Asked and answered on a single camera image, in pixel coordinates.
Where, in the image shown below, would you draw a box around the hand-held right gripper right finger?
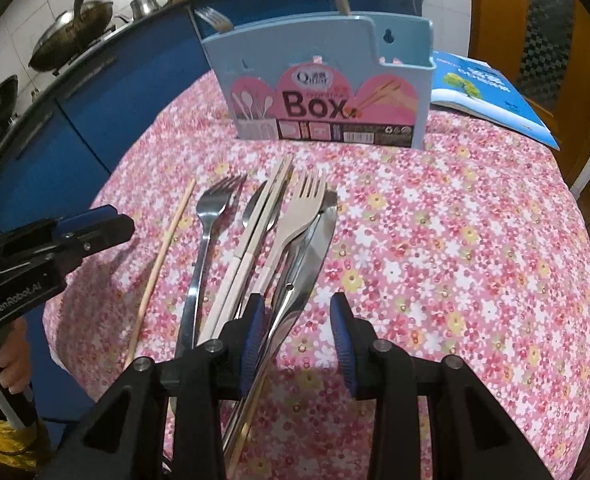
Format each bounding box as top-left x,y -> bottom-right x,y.
329,292 -> 566,480

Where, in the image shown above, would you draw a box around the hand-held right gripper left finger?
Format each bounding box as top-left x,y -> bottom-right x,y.
60,292 -> 268,480

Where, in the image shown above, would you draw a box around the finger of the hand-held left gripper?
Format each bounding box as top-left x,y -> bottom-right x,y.
67,214 -> 136,257
55,205 -> 120,238

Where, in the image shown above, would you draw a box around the steel table knife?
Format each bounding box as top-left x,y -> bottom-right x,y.
222,190 -> 338,466

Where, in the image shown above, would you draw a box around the steel fork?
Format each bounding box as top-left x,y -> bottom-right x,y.
193,6 -> 235,32
175,175 -> 248,361

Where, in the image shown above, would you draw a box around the steel spoon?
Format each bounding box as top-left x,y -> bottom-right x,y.
240,180 -> 281,241

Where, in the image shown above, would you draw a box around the beige plastic fork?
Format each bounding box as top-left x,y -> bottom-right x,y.
255,169 -> 328,301

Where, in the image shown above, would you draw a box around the blue utensil holder box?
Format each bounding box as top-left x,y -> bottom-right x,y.
195,10 -> 436,150

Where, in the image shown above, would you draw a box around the person's left hand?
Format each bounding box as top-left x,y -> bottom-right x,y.
0,320 -> 32,391

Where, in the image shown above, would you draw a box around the blue kitchen cabinet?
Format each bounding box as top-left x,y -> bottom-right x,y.
0,0 -> 426,241

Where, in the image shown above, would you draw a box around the black pan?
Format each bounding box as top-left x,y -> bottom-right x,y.
0,74 -> 20,121

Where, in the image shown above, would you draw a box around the steel wok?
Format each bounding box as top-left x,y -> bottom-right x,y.
27,0 -> 116,73

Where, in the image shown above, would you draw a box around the steel kettle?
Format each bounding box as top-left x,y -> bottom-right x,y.
129,0 -> 173,20

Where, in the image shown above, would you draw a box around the blue book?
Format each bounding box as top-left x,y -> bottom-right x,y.
429,50 -> 561,152

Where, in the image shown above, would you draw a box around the orange wooden door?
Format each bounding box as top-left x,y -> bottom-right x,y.
468,0 -> 590,196

